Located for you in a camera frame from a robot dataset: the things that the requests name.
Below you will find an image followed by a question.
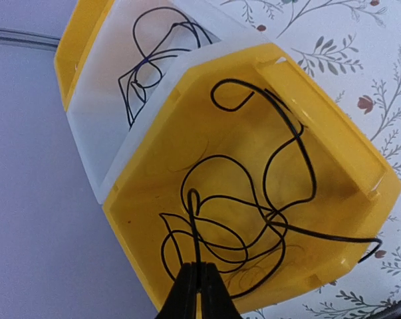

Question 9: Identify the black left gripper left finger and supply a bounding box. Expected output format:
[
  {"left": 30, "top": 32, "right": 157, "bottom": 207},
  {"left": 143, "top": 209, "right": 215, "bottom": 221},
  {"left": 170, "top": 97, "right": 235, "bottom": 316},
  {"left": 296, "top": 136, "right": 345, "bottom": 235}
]
[{"left": 156, "top": 263, "right": 198, "bottom": 319}]

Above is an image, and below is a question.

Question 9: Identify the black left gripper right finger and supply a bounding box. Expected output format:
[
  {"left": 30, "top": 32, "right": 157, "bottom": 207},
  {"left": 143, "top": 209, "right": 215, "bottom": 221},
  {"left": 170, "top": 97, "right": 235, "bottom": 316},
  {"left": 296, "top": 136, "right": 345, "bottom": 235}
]
[{"left": 199, "top": 263, "right": 242, "bottom": 319}]

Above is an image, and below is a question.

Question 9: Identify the thin black cable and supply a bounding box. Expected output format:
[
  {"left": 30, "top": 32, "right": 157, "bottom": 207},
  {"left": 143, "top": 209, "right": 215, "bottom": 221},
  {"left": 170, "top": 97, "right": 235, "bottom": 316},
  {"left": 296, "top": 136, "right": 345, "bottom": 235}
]
[
  {"left": 117, "top": 8, "right": 221, "bottom": 129},
  {"left": 160, "top": 187, "right": 382, "bottom": 298}
]

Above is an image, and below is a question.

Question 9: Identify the yellow plastic bin near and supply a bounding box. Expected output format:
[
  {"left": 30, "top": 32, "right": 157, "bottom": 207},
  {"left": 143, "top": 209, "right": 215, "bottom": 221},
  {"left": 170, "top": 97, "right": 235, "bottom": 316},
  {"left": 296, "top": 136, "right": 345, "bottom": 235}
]
[{"left": 104, "top": 44, "right": 401, "bottom": 312}]

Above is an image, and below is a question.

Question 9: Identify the yellow plastic bin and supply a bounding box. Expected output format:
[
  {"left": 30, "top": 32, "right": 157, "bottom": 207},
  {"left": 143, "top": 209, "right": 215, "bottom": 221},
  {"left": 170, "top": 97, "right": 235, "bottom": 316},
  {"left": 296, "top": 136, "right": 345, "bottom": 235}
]
[
  {"left": 54, "top": 0, "right": 114, "bottom": 110},
  {"left": 104, "top": 44, "right": 401, "bottom": 312}
]

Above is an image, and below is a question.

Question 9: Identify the translucent white plastic bin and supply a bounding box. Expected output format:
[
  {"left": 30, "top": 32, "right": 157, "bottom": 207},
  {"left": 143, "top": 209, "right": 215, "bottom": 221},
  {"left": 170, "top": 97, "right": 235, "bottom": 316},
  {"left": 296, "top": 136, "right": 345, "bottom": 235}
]
[{"left": 66, "top": 1, "right": 266, "bottom": 203}]

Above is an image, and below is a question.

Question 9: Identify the floral patterned table mat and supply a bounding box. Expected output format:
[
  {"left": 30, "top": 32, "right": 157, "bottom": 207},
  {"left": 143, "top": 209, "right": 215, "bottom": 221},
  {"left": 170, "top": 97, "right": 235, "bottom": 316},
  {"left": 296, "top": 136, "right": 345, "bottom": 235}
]
[{"left": 216, "top": 1, "right": 401, "bottom": 318}]

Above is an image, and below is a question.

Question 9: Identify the yellow plastic bin far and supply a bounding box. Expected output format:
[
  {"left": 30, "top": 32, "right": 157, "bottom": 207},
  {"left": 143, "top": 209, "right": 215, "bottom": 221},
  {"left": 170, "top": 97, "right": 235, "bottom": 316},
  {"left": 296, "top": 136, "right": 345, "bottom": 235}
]
[{"left": 54, "top": 0, "right": 114, "bottom": 110}]

